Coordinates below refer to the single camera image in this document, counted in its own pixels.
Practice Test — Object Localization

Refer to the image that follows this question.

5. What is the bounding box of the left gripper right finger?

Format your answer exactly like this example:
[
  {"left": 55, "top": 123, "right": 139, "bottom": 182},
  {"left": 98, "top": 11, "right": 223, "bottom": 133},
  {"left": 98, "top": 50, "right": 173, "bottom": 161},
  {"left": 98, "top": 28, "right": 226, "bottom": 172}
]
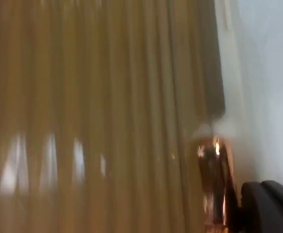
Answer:
[{"left": 259, "top": 180, "right": 283, "bottom": 233}]

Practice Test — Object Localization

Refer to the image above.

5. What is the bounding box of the cream lid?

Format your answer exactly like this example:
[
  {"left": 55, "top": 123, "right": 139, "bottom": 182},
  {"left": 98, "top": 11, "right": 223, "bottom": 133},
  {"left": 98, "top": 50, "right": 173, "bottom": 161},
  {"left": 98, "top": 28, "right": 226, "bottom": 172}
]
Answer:
[{"left": 0, "top": 0, "right": 244, "bottom": 233}]

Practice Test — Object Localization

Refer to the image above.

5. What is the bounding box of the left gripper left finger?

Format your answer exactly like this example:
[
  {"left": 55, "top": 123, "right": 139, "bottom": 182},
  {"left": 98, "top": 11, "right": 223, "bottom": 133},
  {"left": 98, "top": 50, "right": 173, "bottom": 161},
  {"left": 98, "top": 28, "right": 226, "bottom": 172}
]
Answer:
[{"left": 238, "top": 181, "right": 266, "bottom": 233}]

